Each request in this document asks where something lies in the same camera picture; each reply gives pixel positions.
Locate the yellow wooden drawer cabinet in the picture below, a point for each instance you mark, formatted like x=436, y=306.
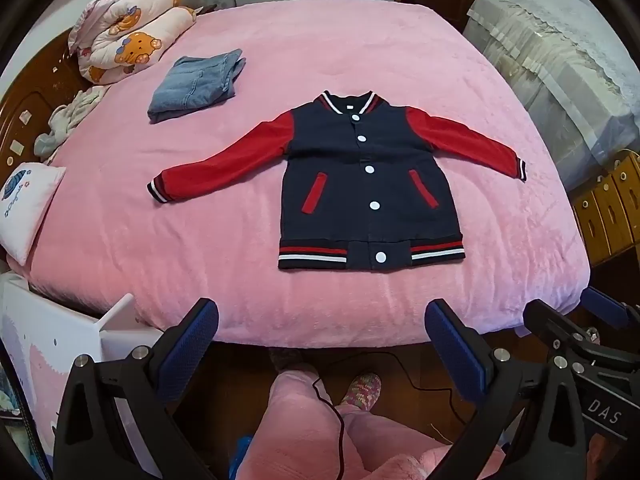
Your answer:
x=610, y=210

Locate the folded cartoon bear quilt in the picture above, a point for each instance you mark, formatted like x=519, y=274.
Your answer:
x=130, y=30

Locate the white bedside cabinet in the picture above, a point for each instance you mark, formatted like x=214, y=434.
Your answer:
x=35, y=325

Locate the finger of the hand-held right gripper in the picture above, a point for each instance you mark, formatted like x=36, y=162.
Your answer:
x=605, y=305
x=550, y=322

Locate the navy and red varsity jacket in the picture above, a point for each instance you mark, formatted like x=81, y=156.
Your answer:
x=350, y=185

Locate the person's pink pajama pants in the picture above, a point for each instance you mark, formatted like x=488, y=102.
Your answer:
x=295, y=425

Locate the crumpled pale cloth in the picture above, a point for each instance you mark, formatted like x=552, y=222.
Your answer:
x=70, y=120

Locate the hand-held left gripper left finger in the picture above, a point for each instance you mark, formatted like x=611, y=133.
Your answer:
x=192, y=345

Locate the brown wooden headboard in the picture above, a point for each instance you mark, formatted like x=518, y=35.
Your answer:
x=30, y=105

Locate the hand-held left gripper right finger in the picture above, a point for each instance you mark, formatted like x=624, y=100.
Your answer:
x=455, y=350

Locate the small white printed pillow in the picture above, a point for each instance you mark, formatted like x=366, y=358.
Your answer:
x=27, y=205

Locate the pink fleece bed blanket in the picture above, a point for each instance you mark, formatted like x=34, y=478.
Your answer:
x=200, y=240

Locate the knitted slipper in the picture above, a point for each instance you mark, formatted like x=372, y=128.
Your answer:
x=362, y=391
x=286, y=359

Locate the folded blue jeans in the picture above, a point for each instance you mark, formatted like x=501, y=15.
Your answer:
x=192, y=87

